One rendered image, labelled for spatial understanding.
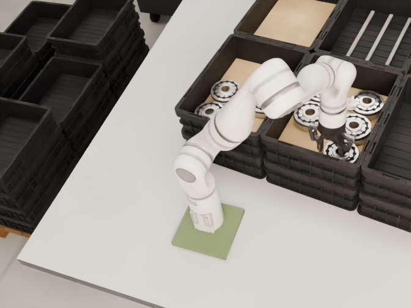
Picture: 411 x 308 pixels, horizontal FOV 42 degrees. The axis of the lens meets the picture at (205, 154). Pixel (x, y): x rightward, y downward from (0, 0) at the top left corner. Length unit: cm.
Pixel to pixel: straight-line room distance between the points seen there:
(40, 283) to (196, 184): 134
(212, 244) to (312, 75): 65
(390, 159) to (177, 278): 71
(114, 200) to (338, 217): 73
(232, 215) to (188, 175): 31
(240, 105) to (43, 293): 165
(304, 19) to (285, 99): 107
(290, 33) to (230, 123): 91
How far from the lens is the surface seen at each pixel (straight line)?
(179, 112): 168
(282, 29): 207
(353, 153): 162
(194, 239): 164
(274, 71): 107
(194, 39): 230
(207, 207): 154
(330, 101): 142
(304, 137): 169
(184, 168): 139
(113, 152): 195
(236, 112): 118
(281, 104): 106
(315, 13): 214
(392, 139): 170
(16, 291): 265
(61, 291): 255
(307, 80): 120
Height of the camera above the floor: 212
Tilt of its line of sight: 50 degrees down
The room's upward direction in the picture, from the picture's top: 14 degrees counter-clockwise
